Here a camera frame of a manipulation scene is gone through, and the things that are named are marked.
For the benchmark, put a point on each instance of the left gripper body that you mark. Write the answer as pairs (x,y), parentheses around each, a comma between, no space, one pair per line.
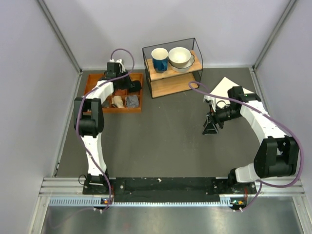
(123,80)

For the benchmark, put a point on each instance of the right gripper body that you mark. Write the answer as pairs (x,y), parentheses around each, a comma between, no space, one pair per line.
(224,114)

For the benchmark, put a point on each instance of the black underwear cream waistband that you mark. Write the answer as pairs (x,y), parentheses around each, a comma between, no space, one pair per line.
(135,86)

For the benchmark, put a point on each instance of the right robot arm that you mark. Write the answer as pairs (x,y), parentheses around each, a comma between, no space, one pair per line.
(277,155)

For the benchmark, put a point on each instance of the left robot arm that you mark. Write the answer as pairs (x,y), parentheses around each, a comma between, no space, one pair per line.
(89,124)

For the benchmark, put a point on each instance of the orange rolled cloth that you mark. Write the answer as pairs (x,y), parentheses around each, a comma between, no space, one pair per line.
(121,92)

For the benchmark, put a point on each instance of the white square plate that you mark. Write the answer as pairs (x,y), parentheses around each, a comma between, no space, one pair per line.
(222,90)

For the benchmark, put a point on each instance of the cream rolled cloth lower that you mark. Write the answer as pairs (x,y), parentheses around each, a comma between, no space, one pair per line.
(117,102)

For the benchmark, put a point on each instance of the wooden compartment organizer tray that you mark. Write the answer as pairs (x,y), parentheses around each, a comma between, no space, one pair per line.
(125,110)

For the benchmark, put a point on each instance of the dark grey rolled cloth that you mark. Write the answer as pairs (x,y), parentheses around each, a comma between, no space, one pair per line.
(106,104)

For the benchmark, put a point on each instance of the blue striped rolled cloth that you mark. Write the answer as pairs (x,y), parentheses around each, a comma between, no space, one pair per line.
(132,101)

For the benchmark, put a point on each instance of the blue ceramic mug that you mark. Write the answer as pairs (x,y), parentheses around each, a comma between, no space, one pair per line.
(160,59)

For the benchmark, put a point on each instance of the white scalloped dish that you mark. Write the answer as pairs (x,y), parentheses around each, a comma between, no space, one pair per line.
(186,67)

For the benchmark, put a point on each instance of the cream ceramic bowl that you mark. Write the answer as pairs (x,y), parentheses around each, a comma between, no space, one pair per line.
(179,57)

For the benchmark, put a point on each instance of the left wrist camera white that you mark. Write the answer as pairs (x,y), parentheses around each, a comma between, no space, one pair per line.
(120,63)

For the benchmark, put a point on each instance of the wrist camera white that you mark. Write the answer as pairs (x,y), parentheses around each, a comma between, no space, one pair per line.
(211,101)
(120,63)

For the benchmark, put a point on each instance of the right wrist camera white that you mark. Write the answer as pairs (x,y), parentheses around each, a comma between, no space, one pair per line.
(211,101)

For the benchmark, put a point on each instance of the black wire wooden shelf rack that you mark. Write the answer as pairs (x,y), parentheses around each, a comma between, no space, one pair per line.
(174,79)

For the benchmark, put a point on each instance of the aluminium frame rail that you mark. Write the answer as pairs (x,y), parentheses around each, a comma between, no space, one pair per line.
(74,187)

